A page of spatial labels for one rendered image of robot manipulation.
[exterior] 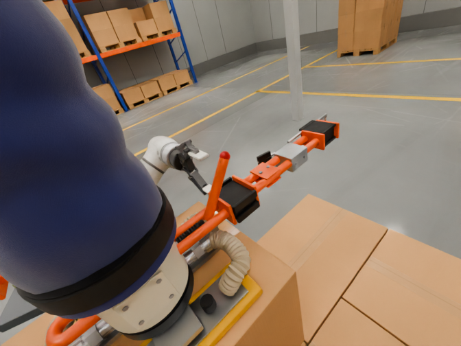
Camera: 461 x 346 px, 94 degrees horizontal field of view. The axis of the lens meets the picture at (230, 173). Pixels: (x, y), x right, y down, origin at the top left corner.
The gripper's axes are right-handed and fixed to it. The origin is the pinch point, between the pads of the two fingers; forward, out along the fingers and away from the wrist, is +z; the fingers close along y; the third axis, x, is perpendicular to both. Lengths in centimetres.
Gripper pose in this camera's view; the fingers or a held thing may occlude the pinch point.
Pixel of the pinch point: (209, 176)
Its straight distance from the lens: 63.4
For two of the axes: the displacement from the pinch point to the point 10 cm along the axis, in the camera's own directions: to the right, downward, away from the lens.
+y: 2.3, 8.0, 5.5
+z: 6.2, 3.1, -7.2
